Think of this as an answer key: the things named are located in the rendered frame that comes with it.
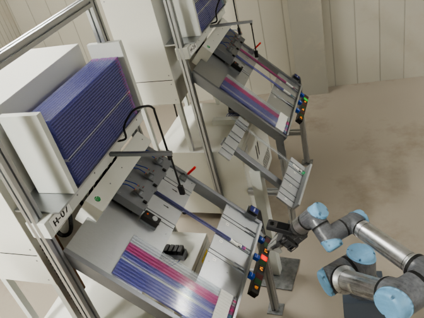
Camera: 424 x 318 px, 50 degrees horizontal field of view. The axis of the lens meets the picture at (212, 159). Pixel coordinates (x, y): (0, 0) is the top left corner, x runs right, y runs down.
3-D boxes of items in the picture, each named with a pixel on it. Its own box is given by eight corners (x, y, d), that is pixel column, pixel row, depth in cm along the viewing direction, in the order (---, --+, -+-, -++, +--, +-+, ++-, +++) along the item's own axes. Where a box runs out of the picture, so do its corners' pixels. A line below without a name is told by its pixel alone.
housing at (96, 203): (140, 158, 221) (152, 140, 212) (91, 229, 184) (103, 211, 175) (126, 149, 220) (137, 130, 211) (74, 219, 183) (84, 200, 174)
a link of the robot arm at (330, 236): (353, 237, 178) (337, 214, 182) (330, 250, 175) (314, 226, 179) (347, 243, 185) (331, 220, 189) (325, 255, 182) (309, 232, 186)
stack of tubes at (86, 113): (137, 112, 202) (118, 55, 188) (79, 185, 164) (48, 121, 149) (113, 113, 207) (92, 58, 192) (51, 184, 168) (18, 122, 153)
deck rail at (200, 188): (255, 228, 229) (262, 221, 225) (254, 230, 228) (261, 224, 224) (135, 150, 221) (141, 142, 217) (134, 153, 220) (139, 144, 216)
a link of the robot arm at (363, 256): (383, 273, 194) (382, 251, 186) (358, 288, 190) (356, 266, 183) (363, 257, 203) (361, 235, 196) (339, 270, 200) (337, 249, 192)
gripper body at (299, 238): (289, 253, 197) (306, 240, 189) (274, 243, 196) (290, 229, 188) (292, 240, 203) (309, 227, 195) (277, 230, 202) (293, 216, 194)
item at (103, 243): (191, 189, 223) (196, 183, 220) (135, 300, 173) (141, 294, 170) (134, 152, 219) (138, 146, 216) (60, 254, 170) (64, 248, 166)
